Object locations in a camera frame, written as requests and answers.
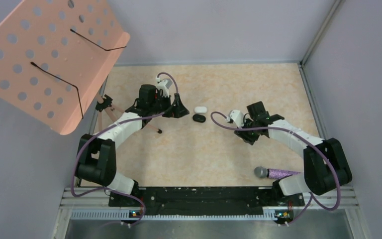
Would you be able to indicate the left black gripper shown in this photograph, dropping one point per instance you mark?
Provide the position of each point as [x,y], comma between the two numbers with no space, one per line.
[178,110]

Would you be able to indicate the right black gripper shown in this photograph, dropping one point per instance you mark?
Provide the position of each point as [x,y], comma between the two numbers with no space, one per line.
[246,138]

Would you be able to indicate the white oval charging case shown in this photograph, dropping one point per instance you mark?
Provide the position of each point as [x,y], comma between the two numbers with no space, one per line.
[200,110]

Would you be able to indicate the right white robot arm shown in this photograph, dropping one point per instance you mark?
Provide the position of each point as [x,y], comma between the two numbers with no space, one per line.
[325,165]

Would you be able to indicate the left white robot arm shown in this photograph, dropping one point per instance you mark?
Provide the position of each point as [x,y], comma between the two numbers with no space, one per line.
[96,157]

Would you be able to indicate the purple glitter microphone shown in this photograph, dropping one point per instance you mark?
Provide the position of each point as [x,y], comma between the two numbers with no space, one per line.
[262,172]

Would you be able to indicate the pink perforated music stand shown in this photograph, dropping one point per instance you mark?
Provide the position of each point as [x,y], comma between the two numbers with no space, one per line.
[55,55]

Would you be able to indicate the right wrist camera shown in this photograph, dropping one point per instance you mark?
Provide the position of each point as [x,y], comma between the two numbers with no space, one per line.
[236,117]

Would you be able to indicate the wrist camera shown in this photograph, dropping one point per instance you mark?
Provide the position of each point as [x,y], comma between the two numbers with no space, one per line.
[163,85]
[236,117]

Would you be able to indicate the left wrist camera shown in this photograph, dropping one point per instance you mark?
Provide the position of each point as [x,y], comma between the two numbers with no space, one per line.
[163,85]

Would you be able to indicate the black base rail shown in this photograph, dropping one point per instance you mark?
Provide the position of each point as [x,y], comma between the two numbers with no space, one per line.
[205,201]

